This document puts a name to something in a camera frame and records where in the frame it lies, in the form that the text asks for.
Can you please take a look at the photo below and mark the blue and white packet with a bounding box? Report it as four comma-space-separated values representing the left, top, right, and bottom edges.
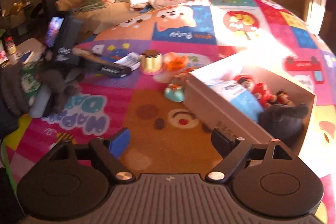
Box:
207, 81, 264, 123

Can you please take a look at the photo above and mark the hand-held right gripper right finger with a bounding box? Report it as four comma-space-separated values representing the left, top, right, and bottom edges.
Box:
205, 128, 307, 184

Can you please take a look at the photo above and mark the cardboard box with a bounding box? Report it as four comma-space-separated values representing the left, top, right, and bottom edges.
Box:
184, 49, 317, 159

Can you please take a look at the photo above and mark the gold round tin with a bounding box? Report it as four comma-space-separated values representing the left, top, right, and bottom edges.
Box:
141, 50, 162, 75

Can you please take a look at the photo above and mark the side table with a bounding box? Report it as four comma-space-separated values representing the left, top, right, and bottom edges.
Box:
0, 38, 48, 67

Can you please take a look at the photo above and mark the black plush toy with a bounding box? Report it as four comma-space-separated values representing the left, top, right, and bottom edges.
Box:
259, 103, 310, 147

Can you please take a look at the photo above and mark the orange speckled toy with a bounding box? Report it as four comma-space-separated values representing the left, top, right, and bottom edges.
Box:
169, 68, 196, 85

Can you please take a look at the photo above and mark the person's left hand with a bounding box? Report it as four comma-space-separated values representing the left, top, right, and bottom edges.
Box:
39, 68, 85, 114

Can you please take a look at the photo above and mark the teal toy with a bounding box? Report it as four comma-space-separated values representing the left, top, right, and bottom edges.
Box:
164, 83, 185, 102

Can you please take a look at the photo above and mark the grey sofa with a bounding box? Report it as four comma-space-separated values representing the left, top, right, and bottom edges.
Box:
55, 0, 252, 35

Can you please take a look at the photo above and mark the small brown figure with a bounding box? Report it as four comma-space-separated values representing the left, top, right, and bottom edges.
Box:
276, 90, 296, 107

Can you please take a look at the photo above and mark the white battery charger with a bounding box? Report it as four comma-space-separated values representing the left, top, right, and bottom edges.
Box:
114, 53, 141, 71

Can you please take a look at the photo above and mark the small bottle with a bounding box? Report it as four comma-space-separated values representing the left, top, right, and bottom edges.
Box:
5, 36, 17, 55

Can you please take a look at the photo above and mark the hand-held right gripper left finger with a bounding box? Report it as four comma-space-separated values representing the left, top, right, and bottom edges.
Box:
43, 128, 135, 184

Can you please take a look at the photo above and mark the grey knit garment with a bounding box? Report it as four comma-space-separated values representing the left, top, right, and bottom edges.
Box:
0, 64, 30, 135

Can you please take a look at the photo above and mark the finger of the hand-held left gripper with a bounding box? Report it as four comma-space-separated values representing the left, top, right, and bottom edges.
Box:
72, 47, 116, 65
85, 57, 132, 78

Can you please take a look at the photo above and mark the colourful cartoon play mat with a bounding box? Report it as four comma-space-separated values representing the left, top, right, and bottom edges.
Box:
4, 0, 336, 224

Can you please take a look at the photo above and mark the red toy figure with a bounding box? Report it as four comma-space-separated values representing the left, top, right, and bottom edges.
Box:
232, 74, 277, 109

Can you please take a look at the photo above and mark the green patterned cloth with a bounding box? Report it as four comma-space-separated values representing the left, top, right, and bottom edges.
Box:
21, 64, 43, 106

